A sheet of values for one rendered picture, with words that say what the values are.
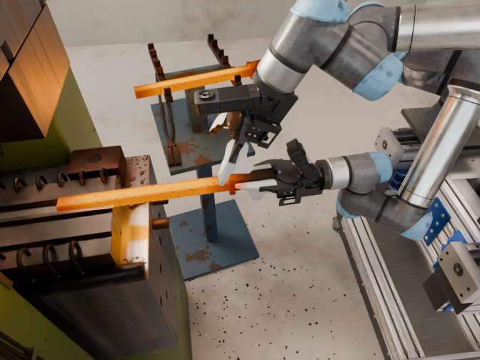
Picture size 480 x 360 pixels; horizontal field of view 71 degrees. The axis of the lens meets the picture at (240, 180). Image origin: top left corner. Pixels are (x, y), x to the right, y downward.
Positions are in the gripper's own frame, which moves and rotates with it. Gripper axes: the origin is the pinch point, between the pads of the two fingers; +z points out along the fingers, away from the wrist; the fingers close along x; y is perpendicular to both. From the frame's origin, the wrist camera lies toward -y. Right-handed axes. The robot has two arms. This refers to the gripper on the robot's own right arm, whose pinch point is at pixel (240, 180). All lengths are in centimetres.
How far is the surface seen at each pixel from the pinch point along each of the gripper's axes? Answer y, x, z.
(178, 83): -2.9, 36.8, 11.3
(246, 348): 100, -8, -1
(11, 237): 1.1, -6.0, 46.8
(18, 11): -39.0, -2.6, 27.3
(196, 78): -2.8, 38.5, 5.9
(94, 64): 102, 254, 92
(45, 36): -33.8, 2.0, 27.4
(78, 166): 2.3, 13.5, 37.3
